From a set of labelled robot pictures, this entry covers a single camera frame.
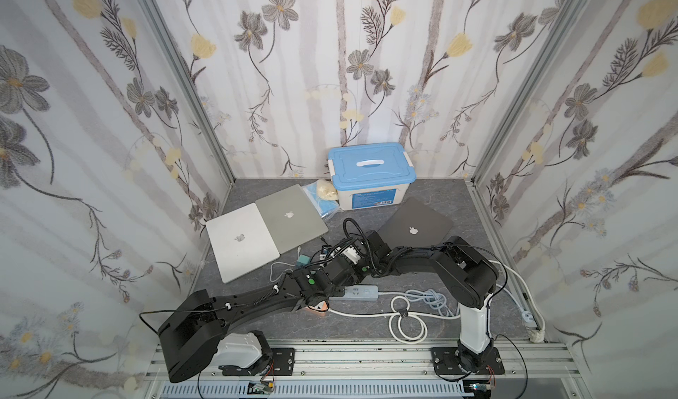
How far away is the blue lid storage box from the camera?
3.26 ft

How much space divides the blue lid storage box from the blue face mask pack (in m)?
0.03

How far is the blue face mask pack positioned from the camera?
110cm

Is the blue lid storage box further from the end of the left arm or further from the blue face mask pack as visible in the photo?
the end of the left arm
